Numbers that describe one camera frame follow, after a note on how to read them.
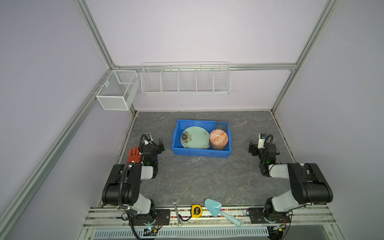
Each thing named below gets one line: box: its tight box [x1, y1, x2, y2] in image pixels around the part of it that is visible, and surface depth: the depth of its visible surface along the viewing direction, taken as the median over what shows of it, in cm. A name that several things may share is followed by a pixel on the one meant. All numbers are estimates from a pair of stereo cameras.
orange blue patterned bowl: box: [209, 129, 229, 147], surface depth 96 cm
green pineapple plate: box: [180, 126, 211, 149], surface depth 101 cm
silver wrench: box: [172, 201, 183, 228], surface depth 75 cm
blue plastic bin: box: [172, 119, 232, 158], surface depth 96 cm
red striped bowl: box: [209, 142, 228, 150], surface depth 93 cm
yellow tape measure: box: [191, 204, 203, 218], surface depth 75 cm
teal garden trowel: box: [204, 198, 242, 227], surface depth 78 cm
